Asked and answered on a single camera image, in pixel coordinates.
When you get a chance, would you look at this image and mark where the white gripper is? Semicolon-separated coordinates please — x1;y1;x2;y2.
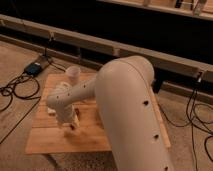
56;105;75;127

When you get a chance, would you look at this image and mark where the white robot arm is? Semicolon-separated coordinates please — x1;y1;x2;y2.
46;56;175;171

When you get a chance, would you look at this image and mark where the wooden table board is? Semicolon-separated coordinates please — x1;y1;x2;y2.
24;73;172;155

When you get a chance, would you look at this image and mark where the translucent plastic cup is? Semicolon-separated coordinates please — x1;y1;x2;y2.
65;66;81;85

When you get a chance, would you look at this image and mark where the black power adapter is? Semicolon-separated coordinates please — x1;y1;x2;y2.
24;62;43;76

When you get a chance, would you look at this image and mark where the black cables right side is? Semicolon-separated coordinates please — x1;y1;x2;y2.
159;74;213;171

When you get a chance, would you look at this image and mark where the wooden beam rail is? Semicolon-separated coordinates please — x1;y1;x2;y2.
0;14;213;83

